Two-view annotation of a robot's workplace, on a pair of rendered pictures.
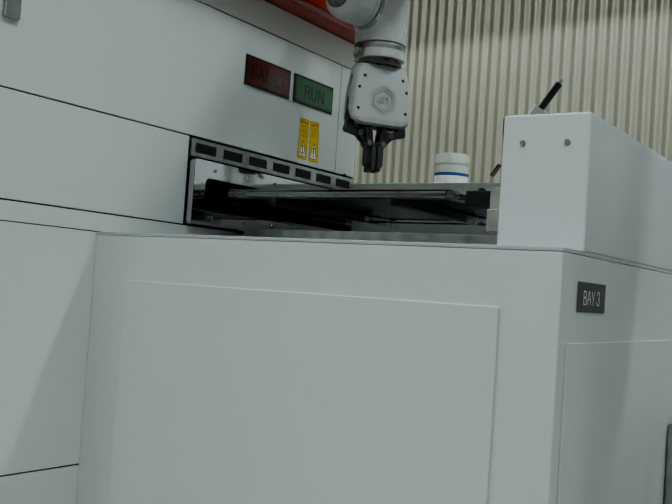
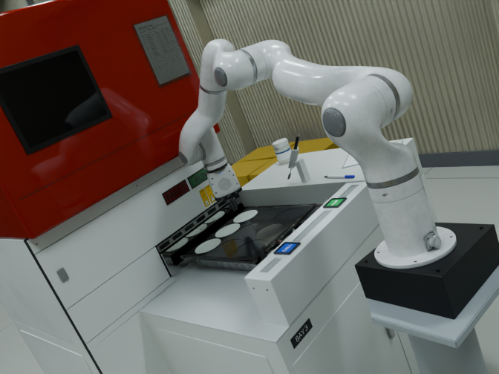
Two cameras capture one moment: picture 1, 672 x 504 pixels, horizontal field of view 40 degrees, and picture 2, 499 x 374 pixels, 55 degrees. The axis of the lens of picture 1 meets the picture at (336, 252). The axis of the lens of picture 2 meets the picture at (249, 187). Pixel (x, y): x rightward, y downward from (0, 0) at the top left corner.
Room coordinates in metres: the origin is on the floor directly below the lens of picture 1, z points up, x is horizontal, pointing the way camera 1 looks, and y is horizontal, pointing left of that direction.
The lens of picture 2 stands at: (-0.10, -0.55, 1.51)
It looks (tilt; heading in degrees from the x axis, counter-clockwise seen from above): 16 degrees down; 15
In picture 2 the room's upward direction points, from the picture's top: 22 degrees counter-clockwise
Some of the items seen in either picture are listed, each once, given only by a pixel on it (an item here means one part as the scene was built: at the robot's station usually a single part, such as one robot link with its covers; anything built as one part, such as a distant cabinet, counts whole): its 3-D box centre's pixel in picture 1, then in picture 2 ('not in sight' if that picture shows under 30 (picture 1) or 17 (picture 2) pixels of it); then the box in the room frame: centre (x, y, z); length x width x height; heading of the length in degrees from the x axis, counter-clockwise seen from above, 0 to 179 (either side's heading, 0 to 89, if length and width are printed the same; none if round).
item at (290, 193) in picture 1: (332, 194); (214, 259); (1.27, 0.01, 0.90); 0.37 x 0.01 x 0.01; 57
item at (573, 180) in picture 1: (620, 210); (321, 245); (1.17, -0.35, 0.89); 0.55 x 0.09 x 0.14; 147
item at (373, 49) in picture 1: (378, 56); (214, 163); (1.51, -0.05, 1.15); 0.09 x 0.08 x 0.03; 111
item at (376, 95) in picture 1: (376, 94); (222, 179); (1.51, -0.05, 1.09); 0.10 x 0.07 x 0.11; 111
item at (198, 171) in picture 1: (279, 207); (207, 233); (1.53, 0.10, 0.89); 0.44 x 0.02 x 0.10; 147
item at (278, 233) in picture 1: (387, 243); (244, 265); (1.29, -0.07, 0.84); 0.50 x 0.02 x 0.03; 57
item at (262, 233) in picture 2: (395, 208); (247, 231); (1.43, -0.09, 0.90); 0.34 x 0.34 x 0.01; 57
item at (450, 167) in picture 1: (451, 177); (283, 151); (1.92, -0.23, 1.01); 0.07 x 0.07 x 0.10
